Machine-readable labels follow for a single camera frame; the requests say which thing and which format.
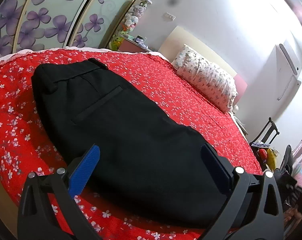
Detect black pants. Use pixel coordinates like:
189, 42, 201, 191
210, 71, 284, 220
31, 59, 226, 229

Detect grey clothing pile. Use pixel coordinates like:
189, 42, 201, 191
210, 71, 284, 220
274, 145, 302, 207

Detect red and yellow toy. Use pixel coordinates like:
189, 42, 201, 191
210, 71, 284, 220
258, 148, 276, 171

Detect pink folded blanket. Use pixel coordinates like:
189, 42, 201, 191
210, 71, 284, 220
292, 162, 302, 188

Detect red floral bedspread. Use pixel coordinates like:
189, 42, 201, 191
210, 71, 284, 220
0, 48, 264, 240

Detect black metal chair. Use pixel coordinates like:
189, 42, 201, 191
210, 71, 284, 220
249, 117, 280, 146

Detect white floral pillow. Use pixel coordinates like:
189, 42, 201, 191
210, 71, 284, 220
172, 44, 238, 113

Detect white air conditioner unit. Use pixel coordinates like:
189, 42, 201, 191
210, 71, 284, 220
274, 43, 302, 101

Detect beige headboard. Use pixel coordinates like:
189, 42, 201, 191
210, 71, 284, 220
158, 26, 237, 77

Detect pink bedside table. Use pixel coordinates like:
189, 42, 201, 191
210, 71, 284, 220
118, 37, 151, 53

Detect purple flower wardrobe doors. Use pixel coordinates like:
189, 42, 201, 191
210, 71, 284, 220
0, 0, 136, 57

